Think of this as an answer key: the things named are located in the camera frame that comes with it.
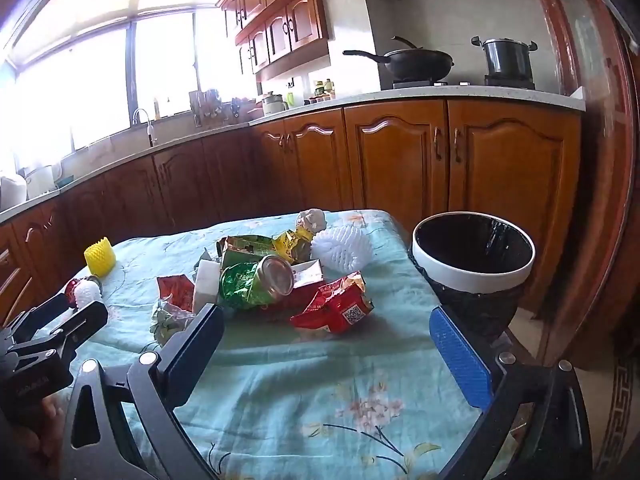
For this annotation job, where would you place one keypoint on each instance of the dark cooking pot with lid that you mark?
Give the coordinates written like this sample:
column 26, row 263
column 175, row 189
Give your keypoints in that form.
column 505, row 57

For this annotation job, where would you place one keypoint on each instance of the yellow foam fruit net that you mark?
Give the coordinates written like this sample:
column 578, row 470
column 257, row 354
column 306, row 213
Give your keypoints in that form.
column 100, row 259

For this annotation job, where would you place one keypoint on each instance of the large white foam fruit net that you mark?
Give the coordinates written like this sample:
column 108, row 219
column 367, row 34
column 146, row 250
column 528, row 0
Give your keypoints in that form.
column 342, row 249

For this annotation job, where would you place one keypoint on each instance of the wooden base cabinets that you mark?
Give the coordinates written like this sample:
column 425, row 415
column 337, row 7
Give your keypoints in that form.
column 380, row 160

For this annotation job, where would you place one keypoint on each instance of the yellow snack wrapper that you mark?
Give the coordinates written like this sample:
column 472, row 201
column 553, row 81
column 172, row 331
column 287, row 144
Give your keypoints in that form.
column 290, row 245

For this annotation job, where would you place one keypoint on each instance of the white paper ball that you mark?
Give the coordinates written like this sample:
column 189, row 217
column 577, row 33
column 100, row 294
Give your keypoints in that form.
column 311, row 220

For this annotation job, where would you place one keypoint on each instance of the green snack bag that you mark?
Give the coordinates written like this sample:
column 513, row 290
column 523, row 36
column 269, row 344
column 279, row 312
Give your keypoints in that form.
column 245, row 247

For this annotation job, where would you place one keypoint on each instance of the row of seasoning jars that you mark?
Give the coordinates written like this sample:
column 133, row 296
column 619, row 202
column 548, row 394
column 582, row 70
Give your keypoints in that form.
column 322, row 94

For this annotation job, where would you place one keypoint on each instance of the red foil wrapper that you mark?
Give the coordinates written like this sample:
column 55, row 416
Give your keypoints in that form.
column 176, row 290

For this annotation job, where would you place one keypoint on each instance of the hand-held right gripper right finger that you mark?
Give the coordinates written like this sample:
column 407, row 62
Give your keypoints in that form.
column 460, row 355

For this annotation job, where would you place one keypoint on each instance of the pale green wrapper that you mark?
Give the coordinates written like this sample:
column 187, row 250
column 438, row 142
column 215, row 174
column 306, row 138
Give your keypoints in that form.
column 167, row 322

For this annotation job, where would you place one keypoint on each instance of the green drink can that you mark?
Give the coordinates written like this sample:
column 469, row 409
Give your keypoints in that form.
column 255, row 282

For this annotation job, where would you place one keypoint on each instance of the kitchen window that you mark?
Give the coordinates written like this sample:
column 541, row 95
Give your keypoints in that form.
column 100, row 75

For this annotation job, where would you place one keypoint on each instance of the utensil holder with tools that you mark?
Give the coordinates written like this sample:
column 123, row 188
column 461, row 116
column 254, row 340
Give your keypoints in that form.
column 204, row 107

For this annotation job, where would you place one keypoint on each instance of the white rice cooker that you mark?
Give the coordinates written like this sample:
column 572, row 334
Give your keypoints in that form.
column 11, row 192

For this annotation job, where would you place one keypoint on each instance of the black gas stove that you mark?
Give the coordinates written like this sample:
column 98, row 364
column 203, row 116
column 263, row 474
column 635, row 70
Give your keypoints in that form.
column 460, row 83

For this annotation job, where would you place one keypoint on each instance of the wooden wall cabinets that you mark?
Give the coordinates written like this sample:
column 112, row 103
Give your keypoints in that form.
column 285, row 15

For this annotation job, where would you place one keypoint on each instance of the patterned floor rug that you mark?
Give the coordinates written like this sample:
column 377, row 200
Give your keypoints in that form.
column 622, row 410

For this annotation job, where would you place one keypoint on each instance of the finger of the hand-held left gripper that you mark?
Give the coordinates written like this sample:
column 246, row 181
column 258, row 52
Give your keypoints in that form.
column 42, row 312
column 75, row 327

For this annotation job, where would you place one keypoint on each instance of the red snack packet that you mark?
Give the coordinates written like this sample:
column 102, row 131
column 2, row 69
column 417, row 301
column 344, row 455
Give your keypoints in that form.
column 337, row 307

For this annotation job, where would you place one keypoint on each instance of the white electric kettle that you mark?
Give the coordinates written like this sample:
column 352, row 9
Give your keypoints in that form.
column 40, row 181

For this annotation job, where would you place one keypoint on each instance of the chrome kitchen faucet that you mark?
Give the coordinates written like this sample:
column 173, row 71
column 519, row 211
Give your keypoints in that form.
column 148, row 125

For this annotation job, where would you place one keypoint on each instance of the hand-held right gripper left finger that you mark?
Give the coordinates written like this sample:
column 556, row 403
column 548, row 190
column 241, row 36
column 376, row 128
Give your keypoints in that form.
column 195, row 350

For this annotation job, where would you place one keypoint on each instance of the teal floral tablecloth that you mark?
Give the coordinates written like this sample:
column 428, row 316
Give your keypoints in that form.
column 310, row 390

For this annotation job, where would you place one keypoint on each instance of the black wok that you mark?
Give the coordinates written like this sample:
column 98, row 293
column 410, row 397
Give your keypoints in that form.
column 417, row 62

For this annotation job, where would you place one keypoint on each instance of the small red round item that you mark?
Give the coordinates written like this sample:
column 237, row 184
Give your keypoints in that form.
column 71, row 291

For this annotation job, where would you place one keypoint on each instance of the white-rimmed bin with black bag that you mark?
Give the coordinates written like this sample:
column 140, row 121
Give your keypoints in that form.
column 472, row 270

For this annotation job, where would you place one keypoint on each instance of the person's left hand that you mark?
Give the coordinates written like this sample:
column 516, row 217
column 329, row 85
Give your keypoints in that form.
column 40, row 430

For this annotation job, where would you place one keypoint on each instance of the pale stone countertop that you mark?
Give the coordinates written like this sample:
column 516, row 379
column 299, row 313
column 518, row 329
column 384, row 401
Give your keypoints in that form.
column 425, row 95

